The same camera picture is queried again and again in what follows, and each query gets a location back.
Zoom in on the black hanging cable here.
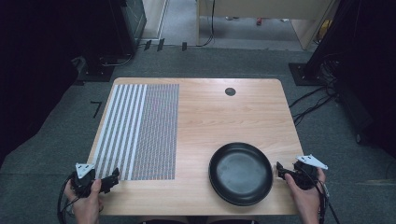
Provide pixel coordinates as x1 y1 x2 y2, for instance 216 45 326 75
195 0 217 49

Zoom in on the black looped floor cable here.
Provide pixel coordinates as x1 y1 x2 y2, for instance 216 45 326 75
98 51 135 68

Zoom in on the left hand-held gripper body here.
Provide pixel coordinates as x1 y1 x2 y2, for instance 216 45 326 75
70 162 102 199

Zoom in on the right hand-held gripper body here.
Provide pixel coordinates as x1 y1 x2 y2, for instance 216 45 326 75
292 154 329 191

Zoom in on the striped grey white placemat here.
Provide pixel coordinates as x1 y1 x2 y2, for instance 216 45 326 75
92 83 180 182

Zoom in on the person's right hand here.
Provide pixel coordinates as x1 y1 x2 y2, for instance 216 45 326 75
284 169 327 224

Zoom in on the black stand base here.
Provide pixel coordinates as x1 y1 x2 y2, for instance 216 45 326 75
74 55 117 86

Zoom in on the black curtain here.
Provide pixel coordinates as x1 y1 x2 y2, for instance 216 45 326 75
0 0 127 166
306 0 396 158

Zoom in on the light wooden desk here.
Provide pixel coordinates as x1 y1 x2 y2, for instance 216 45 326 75
195 0 341 51

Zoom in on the person's left hand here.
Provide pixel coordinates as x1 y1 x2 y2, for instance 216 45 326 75
64 178 104 224

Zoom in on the hand-held gripper cable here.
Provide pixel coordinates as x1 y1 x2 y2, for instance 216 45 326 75
56 173 78 224
314 174 341 224

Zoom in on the dark cabinet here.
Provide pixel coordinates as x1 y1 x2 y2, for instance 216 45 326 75
120 0 148 49

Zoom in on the right hand-held gripper cable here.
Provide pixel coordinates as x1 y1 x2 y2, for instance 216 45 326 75
314 174 341 224

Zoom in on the yellow thing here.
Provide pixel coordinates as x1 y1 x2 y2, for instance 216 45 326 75
318 19 332 43

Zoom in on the black stand base plate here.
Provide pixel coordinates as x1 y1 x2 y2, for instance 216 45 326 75
288 63 326 87

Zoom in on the left hand-held gripper cable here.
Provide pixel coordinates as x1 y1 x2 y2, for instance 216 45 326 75
56 173 78 224

